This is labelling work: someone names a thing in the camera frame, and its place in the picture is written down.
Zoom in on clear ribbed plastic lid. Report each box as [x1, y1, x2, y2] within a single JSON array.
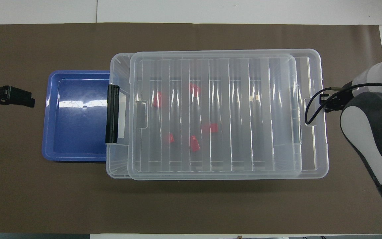
[[127, 51, 303, 181]]

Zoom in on clear plastic storage box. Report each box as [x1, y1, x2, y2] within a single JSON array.
[[105, 48, 330, 180]]

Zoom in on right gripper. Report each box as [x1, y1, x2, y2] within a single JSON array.
[[320, 91, 356, 114]]

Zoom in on black cable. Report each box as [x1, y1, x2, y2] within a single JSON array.
[[304, 83, 382, 126]]

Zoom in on black box latch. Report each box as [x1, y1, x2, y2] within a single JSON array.
[[105, 84, 120, 144]]

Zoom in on blue plastic tray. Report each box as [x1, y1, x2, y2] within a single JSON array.
[[41, 70, 112, 162]]

